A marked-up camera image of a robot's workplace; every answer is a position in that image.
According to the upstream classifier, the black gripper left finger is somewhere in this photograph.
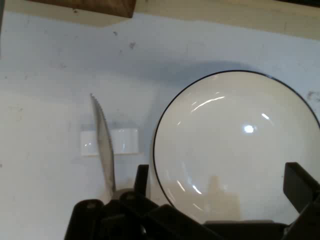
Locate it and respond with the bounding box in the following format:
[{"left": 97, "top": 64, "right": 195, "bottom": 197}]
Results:
[{"left": 64, "top": 164, "right": 221, "bottom": 240}]

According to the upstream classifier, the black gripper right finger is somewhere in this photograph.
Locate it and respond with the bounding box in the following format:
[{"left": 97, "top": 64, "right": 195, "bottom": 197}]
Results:
[{"left": 282, "top": 161, "right": 320, "bottom": 240}]

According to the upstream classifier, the serrated steel table knife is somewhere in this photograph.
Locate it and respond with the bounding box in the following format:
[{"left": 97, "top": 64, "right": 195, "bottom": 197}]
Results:
[{"left": 89, "top": 92, "right": 117, "bottom": 201}]

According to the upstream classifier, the small white ceramic cutlery rest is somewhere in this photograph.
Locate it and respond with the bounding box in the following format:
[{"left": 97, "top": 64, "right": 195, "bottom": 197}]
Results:
[{"left": 80, "top": 127, "right": 139, "bottom": 156}]

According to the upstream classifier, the white plate with black rim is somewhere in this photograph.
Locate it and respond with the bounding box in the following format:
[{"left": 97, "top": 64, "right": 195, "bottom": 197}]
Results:
[{"left": 152, "top": 70, "right": 320, "bottom": 224}]

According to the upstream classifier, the dark wooden cabinet box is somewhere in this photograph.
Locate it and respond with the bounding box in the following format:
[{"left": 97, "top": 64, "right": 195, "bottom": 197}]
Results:
[{"left": 27, "top": 0, "right": 137, "bottom": 19}]

